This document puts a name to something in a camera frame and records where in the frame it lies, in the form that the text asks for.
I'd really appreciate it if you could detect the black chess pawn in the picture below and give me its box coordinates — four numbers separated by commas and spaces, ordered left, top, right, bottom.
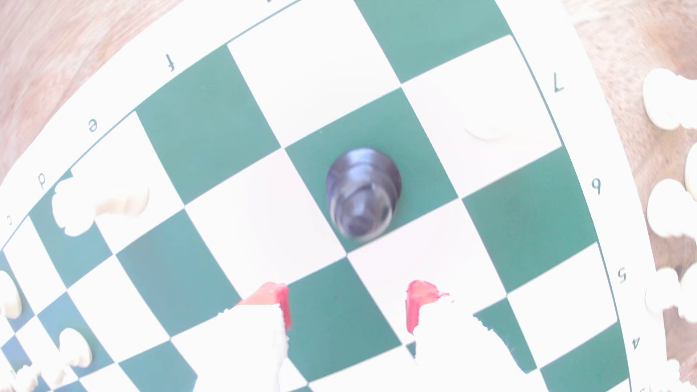
325, 147, 404, 243

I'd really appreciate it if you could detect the tall white chess piece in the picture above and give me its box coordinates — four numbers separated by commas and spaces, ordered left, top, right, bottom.
647, 179, 697, 240

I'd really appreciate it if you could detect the white chess rook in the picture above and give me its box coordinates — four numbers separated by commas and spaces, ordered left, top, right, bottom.
643, 68, 697, 131
52, 177, 150, 237

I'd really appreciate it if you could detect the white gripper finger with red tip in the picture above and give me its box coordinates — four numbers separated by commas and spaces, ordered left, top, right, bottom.
405, 280, 545, 392
193, 282, 293, 392

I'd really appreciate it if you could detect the tall white chess bishop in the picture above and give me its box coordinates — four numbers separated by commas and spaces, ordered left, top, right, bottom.
0, 270, 23, 320

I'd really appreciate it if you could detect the white chess pawn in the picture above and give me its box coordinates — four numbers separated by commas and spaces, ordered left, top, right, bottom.
58, 328, 93, 369
645, 267, 681, 314
12, 365, 41, 392
651, 359, 689, 392
463, 111, 515, 143

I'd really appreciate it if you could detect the green and cream chess mat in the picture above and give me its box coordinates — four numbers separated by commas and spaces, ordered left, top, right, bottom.
0, 0, 673, 392

